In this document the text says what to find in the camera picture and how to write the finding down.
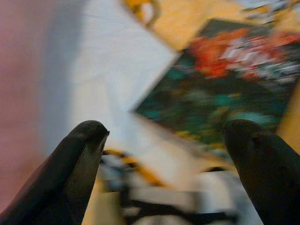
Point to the pink sheep print pillow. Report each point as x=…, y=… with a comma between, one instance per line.
x=18, y=70

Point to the yellow cartoon print blanket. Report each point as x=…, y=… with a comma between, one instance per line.
x=178, y=23

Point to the dark cover book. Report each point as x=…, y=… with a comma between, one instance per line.
x=199, y=93

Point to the white quilted mattress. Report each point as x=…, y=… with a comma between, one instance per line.
x=105, y=58

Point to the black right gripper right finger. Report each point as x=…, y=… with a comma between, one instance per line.
x=269, y=178

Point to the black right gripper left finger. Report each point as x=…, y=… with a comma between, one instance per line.
x=61, y=178

